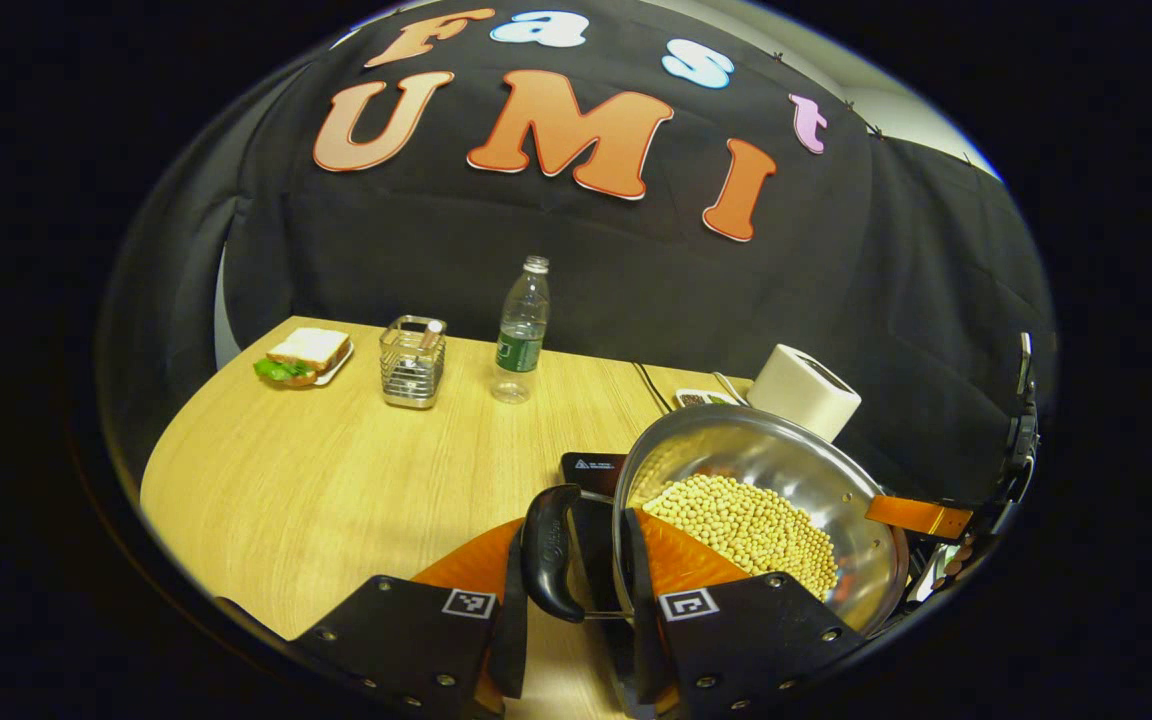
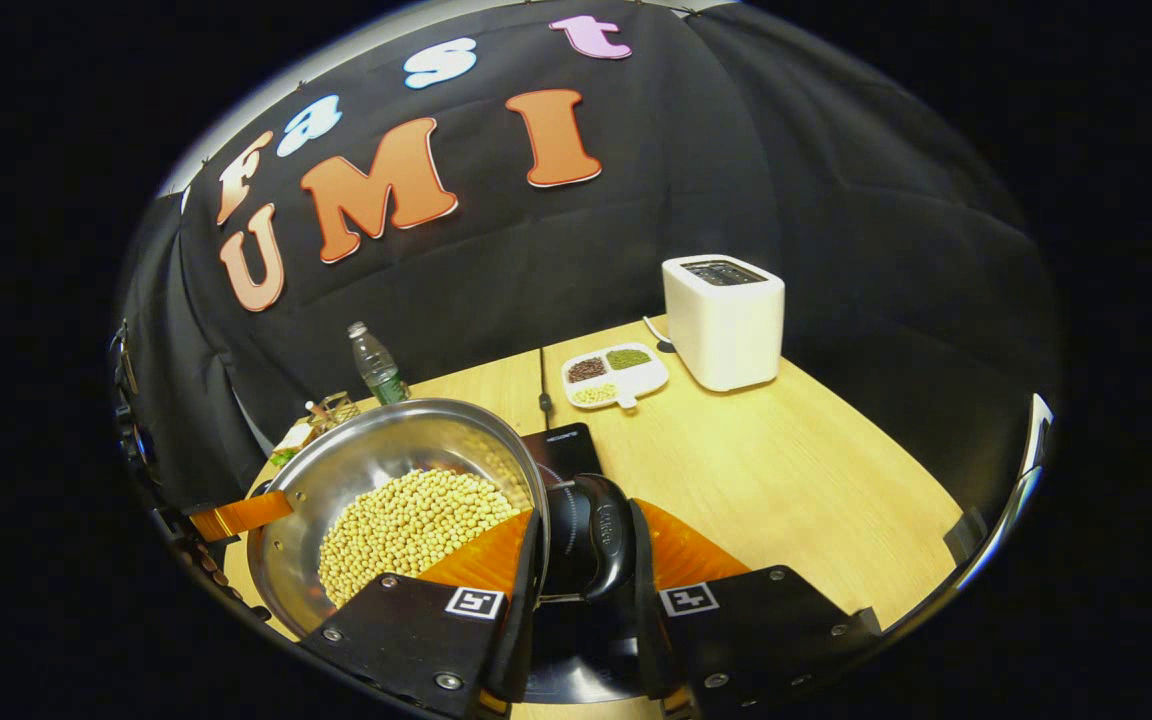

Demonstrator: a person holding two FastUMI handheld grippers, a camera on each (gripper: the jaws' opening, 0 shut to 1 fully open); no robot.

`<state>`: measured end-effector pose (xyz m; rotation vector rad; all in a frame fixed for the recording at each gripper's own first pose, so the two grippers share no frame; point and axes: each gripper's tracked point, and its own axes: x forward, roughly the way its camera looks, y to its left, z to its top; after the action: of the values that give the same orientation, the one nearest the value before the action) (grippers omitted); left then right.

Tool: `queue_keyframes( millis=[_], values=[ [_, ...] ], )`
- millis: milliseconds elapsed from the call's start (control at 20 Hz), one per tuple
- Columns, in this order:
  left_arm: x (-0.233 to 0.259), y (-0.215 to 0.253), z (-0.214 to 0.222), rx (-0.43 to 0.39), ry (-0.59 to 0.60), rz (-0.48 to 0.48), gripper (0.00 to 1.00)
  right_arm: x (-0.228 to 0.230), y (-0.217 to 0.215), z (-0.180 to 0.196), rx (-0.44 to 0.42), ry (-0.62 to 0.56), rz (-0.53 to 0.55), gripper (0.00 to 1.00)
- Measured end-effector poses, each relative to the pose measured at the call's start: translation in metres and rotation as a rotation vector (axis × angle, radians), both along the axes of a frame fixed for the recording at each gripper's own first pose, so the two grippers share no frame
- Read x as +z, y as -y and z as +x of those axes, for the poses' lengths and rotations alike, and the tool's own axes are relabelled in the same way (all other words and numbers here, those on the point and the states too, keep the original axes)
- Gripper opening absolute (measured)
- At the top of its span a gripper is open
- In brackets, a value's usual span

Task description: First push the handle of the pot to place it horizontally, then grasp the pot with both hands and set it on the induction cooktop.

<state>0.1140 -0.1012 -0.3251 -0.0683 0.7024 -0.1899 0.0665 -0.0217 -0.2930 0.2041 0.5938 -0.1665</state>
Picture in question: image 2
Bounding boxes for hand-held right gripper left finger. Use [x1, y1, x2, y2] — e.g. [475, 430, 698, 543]
[298, 508, 547, 719]

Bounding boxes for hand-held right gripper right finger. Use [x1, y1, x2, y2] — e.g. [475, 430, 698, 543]
[629, 498, 882, 719]

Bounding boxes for steel pot with black handles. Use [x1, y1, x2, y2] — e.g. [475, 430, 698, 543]
[246, 398, 637, 641]

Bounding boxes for pile of yellow soybeans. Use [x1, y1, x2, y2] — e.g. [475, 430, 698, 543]
[318, 468, 527, 609]

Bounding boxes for black induction cooktop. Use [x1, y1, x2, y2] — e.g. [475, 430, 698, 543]
[521, 422, 657, 706]

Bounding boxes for sandwich with lettuce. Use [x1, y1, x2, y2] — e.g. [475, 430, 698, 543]
[269, 425, 315, 469]

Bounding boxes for metal mesh holder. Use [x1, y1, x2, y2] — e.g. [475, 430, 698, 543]
[304, 391, 362, 433]

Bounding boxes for clear plastic water bottle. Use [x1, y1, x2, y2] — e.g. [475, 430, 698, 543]
[347, 321, 412, 406]

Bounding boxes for white divided dish of beans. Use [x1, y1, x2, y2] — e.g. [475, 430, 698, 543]
[561, 342, 670, 411]

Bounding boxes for white toaster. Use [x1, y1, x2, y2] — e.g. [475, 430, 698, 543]
[662, 254, 786, 393]

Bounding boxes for black table clamp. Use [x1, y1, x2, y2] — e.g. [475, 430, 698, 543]
[941, 507, 992, 566]

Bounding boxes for black backdrop cloth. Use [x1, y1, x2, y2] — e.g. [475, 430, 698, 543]
[114, 0, 1062, 521]

